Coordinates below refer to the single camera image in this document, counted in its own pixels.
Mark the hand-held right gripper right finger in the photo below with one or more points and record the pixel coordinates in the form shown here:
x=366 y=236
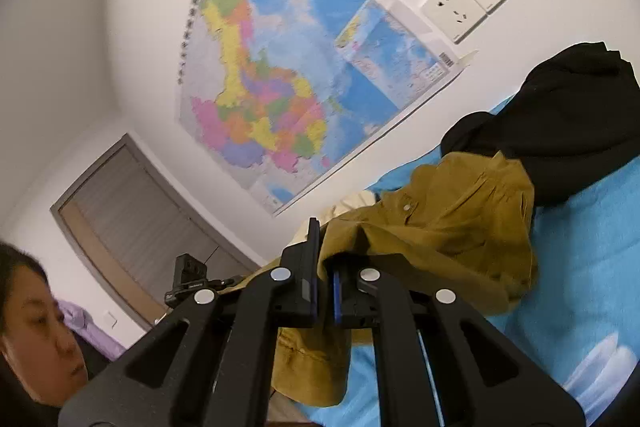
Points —
x=337 y=302

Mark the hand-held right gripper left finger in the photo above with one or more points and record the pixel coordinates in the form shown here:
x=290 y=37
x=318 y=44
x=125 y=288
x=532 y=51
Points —
x=312 y=294

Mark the olive green jacket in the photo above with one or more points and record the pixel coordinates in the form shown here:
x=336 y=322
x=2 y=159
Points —
x=450 y=217

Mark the grey door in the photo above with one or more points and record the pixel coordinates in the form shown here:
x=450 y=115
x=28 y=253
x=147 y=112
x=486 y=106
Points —
x=140 y=217

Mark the cream garment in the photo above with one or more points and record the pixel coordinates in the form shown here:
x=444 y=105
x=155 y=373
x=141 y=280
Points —
x=350 y=204

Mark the purple cloth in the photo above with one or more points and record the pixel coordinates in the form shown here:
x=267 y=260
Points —
x=85 y=327

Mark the person's face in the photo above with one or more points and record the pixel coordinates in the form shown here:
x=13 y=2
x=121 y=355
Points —
x=35 y=327

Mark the blue floral bed sheet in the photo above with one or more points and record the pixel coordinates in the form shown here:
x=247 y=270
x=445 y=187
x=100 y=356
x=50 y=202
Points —
x=575 y=282

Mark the black garment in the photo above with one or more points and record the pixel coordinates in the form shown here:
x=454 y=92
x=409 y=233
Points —
x=565 y=117

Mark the white light switch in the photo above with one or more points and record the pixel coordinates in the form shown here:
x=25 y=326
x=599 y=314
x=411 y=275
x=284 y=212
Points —
x=111 y=318

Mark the colourful wall map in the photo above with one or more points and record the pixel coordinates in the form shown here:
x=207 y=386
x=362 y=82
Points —
x=280 y=82

